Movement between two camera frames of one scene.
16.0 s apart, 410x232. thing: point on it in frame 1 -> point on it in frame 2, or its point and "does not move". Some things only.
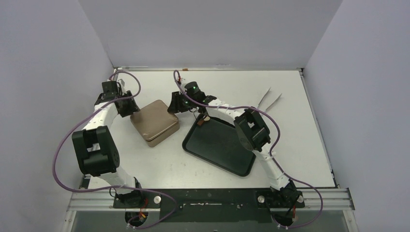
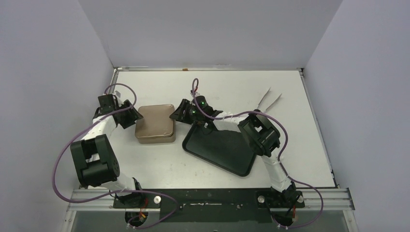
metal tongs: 271,104 does not move
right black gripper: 176,102 -> 181,112
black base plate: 210,205 does not move
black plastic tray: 216,142 does not move
